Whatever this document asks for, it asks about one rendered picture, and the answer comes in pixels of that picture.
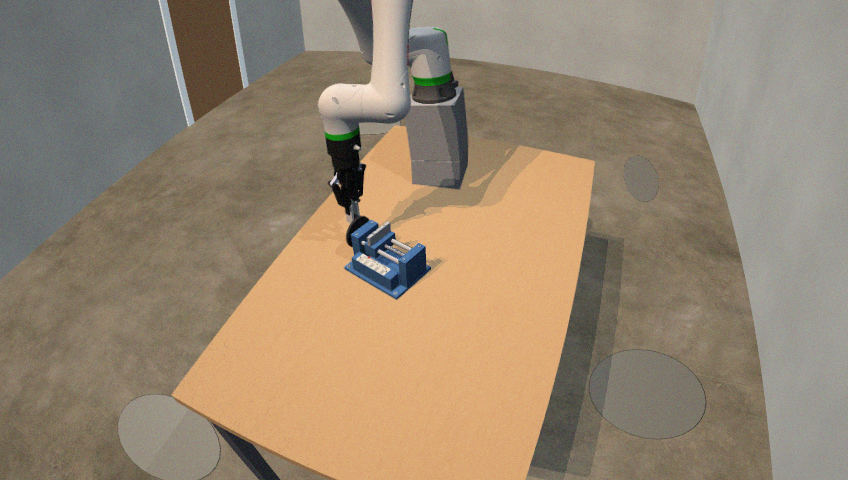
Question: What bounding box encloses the blue bench vise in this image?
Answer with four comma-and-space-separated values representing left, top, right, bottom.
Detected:
344, 214, 431, 300

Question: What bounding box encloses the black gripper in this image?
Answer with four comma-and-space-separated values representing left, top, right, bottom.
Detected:
328, 152, 366, 223

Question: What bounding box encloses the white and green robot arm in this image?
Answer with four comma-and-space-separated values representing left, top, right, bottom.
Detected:
318, 0, 458, 158

